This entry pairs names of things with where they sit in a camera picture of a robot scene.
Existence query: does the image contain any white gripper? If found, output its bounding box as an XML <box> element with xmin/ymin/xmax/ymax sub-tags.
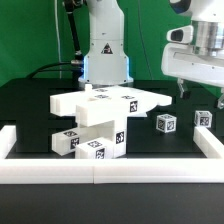
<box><xmin>161</xmin><ymin>43</ymin><xmax>224</xmax><ymax>109</ymax></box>

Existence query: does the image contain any white chair back part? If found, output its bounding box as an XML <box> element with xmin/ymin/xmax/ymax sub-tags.
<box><xmin>50</xmin><ymin>84</ymin><xmax>172</xmax><ymax>127</ymax></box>

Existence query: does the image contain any white chair seat part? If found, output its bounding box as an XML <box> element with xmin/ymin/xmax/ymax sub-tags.
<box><xmin>83</xmin><ymin>118</ymin><xmax>127</xmax><ymax>159</ymax></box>

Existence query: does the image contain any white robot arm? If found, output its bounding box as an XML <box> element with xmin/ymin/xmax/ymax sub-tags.
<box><xmin>63</xmin><ymin>0</ymin><xmax>224</xmax><ymax>109</ymax></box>

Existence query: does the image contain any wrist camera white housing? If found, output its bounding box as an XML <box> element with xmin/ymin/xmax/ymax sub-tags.
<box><xmin>166</xmin><ymin>25</ymin><xmax>194</xmax><ymax>44</ymax></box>

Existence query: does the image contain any white U-shaped fence frame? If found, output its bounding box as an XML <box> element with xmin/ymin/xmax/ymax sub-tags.
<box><xmin>0</xmin><ymin>125</ymin><xmax>224</xmax><ymax>184</ymax></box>

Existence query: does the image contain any black cable bundle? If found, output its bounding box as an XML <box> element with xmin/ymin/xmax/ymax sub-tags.
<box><xmin>26</xmin><ymin>61</ymin><xmax>84</xmax><ymax>80</ymax></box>

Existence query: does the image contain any white hanging cable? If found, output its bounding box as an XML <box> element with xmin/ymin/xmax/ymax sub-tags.
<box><xmin>53</xmin><ymin>0</ymin><xmax>64</xmax><ymax>80</ymax></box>

